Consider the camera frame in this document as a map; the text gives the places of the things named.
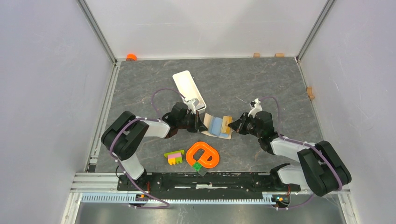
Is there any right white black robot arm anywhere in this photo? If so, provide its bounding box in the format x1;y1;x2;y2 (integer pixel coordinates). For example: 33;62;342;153
228;111;352;196

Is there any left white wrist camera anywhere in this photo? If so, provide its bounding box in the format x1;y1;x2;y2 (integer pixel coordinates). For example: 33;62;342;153
185;98;205;114

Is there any grey toy baseplate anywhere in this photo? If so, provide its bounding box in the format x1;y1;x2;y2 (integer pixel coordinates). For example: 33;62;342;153
197;167;208;176

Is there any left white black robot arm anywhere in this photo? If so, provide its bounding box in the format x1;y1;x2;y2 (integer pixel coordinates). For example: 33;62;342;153
100;102;208;190

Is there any white rectangular tray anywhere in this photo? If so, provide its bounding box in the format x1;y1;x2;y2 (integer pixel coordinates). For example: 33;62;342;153
172;70;206;113

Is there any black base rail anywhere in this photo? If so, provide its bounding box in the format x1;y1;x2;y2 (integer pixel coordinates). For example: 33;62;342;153
135;172;301;200

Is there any tan credit card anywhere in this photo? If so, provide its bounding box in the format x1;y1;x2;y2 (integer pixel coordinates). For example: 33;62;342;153
220;116;232;135

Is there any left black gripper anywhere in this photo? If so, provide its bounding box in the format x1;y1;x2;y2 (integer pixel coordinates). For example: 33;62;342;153
177;111;208;133

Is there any curved wooden piece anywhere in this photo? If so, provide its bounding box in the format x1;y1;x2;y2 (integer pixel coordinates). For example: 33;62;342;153
306;86;315;100

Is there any green toy brick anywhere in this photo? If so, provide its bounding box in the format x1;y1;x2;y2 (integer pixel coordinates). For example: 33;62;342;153
192;162;202;172

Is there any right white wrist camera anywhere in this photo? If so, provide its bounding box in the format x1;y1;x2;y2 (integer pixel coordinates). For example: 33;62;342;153
248;98;262;118

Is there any orange round cap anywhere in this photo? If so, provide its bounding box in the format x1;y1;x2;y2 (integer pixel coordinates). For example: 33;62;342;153
126;54;137;61

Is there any orange curved toy track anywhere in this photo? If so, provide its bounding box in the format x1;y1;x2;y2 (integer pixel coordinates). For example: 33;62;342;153
185;141;220;168

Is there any green pink yellow brick stack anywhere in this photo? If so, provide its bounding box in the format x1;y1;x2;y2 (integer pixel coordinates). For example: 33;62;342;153
164;150;184;166

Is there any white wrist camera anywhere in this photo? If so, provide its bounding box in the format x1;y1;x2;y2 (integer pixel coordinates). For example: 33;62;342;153
248;98;262;118
185;98;205;114

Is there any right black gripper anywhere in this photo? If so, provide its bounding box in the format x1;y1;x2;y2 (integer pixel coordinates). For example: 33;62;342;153
228;112;262;139

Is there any white slotted cable duct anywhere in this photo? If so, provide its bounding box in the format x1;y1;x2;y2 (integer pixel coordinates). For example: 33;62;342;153
81;193;275;205

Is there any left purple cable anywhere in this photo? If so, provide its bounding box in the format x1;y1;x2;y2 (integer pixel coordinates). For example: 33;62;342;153
109;88;186;210

